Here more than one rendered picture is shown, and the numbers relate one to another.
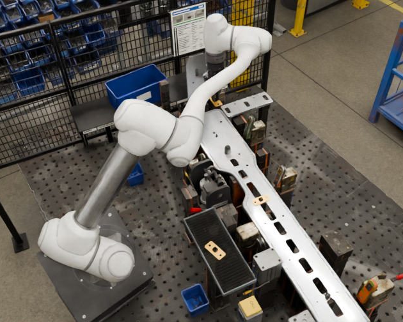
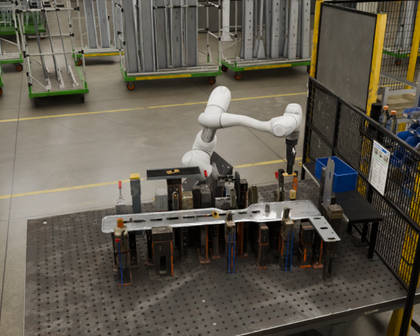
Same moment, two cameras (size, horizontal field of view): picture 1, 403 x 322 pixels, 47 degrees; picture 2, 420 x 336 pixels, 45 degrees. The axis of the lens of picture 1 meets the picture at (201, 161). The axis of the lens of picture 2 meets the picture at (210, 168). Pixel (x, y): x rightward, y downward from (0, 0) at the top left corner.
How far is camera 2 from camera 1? 3.56 m
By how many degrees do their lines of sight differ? 81
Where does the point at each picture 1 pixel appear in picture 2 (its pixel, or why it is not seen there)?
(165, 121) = (213, 99)
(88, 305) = (189, 181)
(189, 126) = (213, 112)
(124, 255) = (189, 156)
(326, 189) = (245, 301)
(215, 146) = (275, 207)
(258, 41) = (273, 122)
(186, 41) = (375, 175)
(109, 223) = (224, 169)
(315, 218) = (217, 286)
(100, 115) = not seen: hidden behind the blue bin
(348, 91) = not seen: outside the picture
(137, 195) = not seen: hidden behind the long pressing
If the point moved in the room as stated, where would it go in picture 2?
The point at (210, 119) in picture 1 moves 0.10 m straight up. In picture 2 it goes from (307, 209) to (309, 195)
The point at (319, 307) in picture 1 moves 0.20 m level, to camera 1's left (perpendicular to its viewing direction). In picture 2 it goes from (127, 217) to (139, 203)
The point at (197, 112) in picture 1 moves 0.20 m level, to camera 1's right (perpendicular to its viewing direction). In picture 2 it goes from (225, 115) to (218, 125)
